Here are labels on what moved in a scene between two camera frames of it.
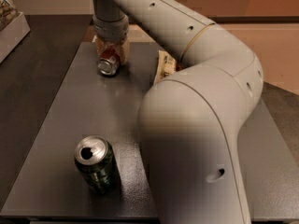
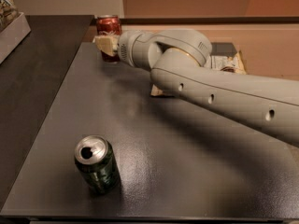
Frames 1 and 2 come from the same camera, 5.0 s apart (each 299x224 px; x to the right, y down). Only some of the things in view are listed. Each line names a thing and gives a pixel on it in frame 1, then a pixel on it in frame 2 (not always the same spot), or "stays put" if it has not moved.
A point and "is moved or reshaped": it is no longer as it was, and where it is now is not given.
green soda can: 97,161 stays put
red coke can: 108,62 is moved or reshaped
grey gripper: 110,29 to 125,48
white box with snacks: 13,24 stays put
